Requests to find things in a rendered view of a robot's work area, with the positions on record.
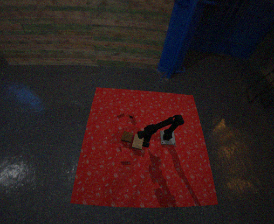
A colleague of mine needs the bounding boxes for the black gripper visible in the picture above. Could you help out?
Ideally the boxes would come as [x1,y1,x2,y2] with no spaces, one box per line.
[142,136,151,148]

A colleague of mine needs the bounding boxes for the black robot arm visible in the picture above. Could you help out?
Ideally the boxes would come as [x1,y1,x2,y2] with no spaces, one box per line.
[137,115,184,141]

